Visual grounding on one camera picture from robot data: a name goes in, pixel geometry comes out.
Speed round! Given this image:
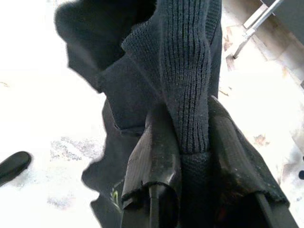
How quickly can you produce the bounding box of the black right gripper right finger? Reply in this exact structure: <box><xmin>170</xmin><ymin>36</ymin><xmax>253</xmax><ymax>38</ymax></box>
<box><xmin>209</xmin><ymin>96</ymin><xmax>299</xmax><ymax>228</ymax></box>

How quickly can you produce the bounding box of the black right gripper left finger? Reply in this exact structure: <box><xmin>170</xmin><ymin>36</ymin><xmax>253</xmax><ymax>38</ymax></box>
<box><xmin>121</xmin><ymin>106</ymin><xmax>182</xmax><ymax>228</ymax></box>

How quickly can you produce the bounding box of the black t-shirt white print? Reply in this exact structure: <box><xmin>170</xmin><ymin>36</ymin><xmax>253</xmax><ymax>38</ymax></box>
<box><xmin>53</xmin><ymin>0</ymin><xmax>224</xmax><ymax>228</ymax></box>

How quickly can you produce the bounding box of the silver clothes rack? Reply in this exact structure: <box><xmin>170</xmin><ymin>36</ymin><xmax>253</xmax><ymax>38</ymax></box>
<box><xmin>225</xmin><ymin>0</ymin><xmax>283</xmax><ymax>60</ymax></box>

